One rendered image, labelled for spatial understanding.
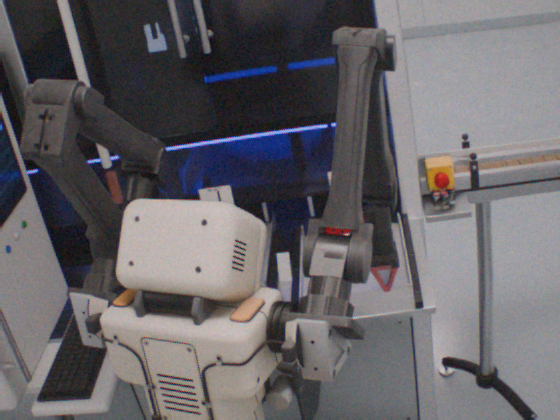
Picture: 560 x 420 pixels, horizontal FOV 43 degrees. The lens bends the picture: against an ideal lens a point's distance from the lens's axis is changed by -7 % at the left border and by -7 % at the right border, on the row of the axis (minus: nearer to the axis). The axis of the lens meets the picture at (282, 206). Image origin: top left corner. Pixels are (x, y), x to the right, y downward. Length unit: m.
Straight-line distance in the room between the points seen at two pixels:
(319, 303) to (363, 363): 1.16
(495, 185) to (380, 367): 0.66
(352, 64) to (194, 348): 0.52
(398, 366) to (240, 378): 1.22
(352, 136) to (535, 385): 1.72
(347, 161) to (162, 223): 0.31
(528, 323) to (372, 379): 0.90
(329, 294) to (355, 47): 0.40
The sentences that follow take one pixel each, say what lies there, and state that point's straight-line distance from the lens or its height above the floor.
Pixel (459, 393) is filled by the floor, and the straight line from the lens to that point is 2.76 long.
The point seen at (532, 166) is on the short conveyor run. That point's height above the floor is 0.93.
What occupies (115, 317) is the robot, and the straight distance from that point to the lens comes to 1.24.
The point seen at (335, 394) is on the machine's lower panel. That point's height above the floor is 0.28.
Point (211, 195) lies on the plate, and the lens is 2.01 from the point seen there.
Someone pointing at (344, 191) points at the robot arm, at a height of 1.34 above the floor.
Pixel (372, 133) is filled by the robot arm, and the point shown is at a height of 1.32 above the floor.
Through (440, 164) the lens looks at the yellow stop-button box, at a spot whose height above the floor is 1.03.
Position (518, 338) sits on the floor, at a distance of 2.98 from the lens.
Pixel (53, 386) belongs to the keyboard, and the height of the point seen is 0.83.
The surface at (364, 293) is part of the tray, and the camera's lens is 1.72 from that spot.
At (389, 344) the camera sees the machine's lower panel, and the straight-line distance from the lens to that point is 2.28.
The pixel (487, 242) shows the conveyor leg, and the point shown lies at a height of 0.68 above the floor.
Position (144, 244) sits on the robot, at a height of 1.34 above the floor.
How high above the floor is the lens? 1.91
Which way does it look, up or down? 28 degrees down
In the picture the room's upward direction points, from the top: 11 degrees counter-clockwise
